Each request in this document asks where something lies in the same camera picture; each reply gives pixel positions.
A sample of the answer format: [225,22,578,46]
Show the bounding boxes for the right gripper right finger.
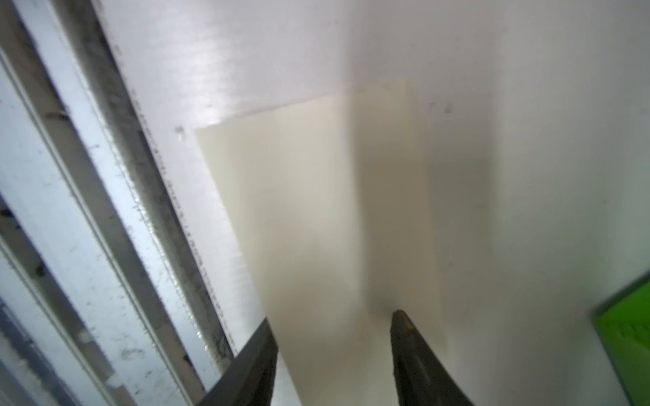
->
[390,310,472,406]

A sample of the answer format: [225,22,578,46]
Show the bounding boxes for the aluminium frame rail base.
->
[1,1,232,405]

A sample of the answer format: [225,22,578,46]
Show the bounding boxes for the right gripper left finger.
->
[198,319,279,406]

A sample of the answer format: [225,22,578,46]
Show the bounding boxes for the green white bag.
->
[591,273,649,405]

